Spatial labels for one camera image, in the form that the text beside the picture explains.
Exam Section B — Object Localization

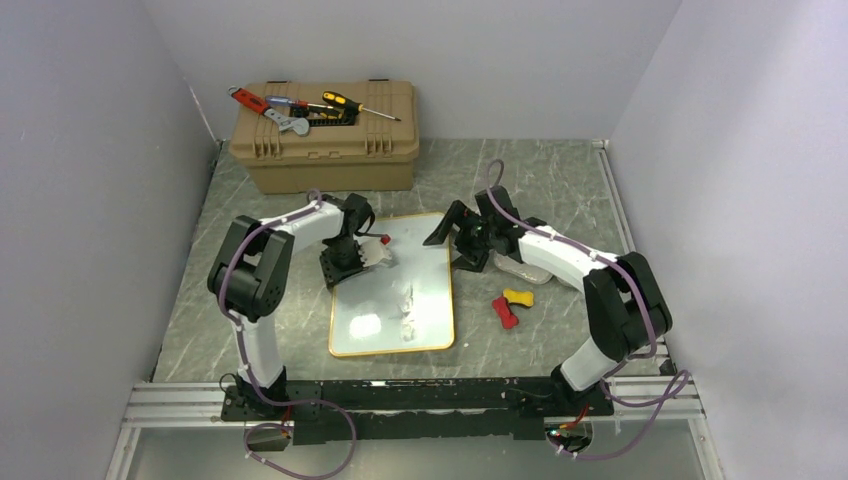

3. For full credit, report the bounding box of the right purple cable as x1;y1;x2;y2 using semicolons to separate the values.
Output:
485;158;692;463

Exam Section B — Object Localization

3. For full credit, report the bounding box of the red bone shaped eraser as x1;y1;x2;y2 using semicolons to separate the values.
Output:
491;296;519;330

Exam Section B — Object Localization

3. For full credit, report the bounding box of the aluminium extrusion rail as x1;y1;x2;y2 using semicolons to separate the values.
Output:
123;376;706;428

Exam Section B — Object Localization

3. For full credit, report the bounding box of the red handled adjustable wrench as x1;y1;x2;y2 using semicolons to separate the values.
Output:
228;86;310;137

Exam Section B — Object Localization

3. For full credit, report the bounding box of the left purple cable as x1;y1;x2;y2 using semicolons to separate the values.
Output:
217;188;392;480

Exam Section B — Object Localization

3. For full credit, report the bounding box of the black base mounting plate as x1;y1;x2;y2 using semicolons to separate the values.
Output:
221;376;614;445

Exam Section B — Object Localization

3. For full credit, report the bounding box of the yellow framed whiteboard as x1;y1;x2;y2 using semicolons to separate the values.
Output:
328;212;455;358

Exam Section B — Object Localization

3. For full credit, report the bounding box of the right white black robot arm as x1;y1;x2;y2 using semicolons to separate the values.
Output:
423;186;672;415

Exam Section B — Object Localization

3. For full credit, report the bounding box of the blue red small screwdriver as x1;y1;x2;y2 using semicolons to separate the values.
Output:
264;95;334;111

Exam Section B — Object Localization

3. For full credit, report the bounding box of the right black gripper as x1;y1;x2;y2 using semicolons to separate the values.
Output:
422;201;496;274

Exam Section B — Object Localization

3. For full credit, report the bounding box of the yellow bone shaped eraser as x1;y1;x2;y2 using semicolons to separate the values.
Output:
502;288;535;308

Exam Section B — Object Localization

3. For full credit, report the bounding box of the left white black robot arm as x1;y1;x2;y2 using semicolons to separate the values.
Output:
207;190;385;420

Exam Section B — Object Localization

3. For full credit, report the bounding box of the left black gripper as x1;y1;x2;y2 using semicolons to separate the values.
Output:
321;237;371;291

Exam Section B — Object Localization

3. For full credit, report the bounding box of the tan plastic toolbox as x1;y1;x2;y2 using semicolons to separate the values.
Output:
229;79;420;194

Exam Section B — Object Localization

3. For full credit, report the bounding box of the purple cable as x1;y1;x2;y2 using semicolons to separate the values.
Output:
485;158;692;463
217;188;392;480

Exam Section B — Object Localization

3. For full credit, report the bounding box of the yellow black screwdriver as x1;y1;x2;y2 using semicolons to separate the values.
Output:
322;91;401;122

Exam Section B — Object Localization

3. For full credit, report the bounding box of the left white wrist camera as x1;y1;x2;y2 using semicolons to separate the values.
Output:
359;239;395;270

